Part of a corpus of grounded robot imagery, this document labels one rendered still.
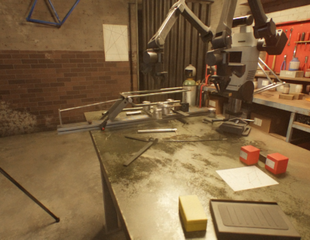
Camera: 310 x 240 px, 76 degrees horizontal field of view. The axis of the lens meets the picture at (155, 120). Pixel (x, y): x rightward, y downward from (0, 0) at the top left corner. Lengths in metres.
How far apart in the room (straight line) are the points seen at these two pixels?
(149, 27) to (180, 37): 0.60
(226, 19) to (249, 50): 0.54
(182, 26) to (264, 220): 3.55
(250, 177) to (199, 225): 0.28
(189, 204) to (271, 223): 0.17
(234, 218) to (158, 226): 0.17
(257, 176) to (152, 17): 3.20
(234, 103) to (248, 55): 0.37
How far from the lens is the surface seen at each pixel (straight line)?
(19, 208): 2.19
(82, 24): 3.74
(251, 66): 1.63
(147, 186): 0.60
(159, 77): 1.16
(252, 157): 0.77
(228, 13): 1.12
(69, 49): 3.70
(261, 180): 0.71
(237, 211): 0.53
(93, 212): 1.90
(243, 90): 1.62
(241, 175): 0.70
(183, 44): 3.82
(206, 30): 1.69
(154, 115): 1.05
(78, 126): 1.05
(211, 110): 1.26
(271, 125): 2.40
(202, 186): 0.62
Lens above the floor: 1.24
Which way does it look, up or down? 18 degrees down
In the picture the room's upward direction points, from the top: straight up
